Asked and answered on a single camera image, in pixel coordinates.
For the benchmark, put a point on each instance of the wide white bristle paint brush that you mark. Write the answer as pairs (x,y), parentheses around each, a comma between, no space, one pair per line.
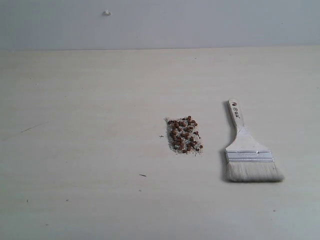
(248,161)

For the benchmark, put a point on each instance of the scattered rice and brown pellets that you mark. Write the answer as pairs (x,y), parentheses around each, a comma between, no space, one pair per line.
(183,135)

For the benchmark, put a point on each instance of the small white wall blob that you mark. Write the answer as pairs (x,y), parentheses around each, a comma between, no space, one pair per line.
(106,13)

